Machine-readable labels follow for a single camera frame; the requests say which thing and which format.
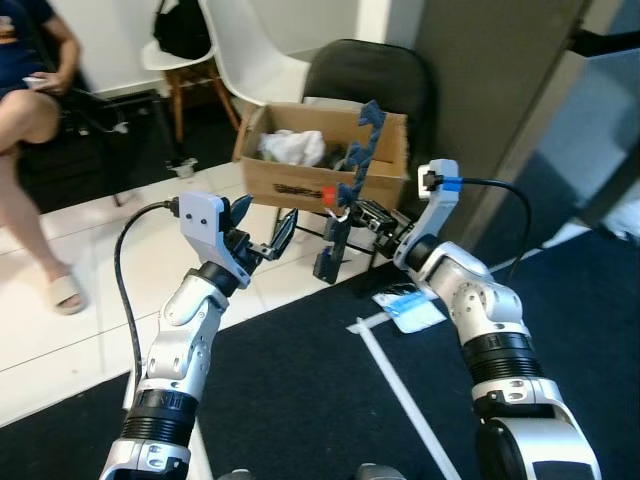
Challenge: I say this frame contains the dark blue jagged foam strip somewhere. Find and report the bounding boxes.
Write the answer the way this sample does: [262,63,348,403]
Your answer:
[313,98,389,285]

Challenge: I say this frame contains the white crumpled paper trash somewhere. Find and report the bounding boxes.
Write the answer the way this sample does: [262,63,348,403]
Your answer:
[258,128,328,168]

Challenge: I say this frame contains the brown cardboard box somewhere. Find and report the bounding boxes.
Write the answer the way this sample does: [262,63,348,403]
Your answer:
[233,100,411,217]

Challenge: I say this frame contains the blue white plastic packet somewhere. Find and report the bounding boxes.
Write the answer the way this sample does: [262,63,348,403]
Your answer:
[372,285,448,334]

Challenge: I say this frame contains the black padded chair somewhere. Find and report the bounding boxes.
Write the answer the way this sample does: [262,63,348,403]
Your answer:
[272,38,437,273]

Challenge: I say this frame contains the black floor carpet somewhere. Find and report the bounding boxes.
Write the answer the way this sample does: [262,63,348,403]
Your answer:
[0,225,640,480]

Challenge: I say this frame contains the black equipment case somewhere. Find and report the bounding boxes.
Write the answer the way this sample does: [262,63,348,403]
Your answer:
[15,90,167,213]

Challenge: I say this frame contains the white shell chair wooden legs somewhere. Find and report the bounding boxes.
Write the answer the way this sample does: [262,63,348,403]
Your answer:
[140,0,313,146]

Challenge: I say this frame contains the beige slipper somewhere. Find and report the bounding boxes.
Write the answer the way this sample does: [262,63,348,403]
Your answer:
[45,272,89,317]

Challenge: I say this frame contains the black bag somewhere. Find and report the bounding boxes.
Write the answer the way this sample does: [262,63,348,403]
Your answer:
[153,0,213,60]

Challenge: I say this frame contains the seated person in shorts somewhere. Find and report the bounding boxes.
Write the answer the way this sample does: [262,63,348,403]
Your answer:
[0,0,91,301]

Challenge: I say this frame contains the grey robot right foot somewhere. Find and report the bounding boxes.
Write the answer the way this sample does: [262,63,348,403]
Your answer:
[355,463,407,480]

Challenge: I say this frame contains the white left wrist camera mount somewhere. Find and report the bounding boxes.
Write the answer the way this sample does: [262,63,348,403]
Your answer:
[178,192,251,286]

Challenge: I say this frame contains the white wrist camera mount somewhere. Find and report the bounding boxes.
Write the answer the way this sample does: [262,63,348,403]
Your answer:
[393,160,461,269]
[178,192,251,286]

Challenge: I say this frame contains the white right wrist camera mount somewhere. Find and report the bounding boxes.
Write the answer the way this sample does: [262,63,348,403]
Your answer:
[393,160,461,269]

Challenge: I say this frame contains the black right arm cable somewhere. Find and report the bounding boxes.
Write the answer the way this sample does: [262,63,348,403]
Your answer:
[430,176,535,287]

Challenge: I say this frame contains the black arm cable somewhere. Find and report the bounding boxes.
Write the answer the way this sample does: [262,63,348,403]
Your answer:
[430,176,535,287]
[113,198,183,401]

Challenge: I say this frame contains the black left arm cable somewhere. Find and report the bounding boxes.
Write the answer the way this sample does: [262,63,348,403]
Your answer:
[113,198,183,401]

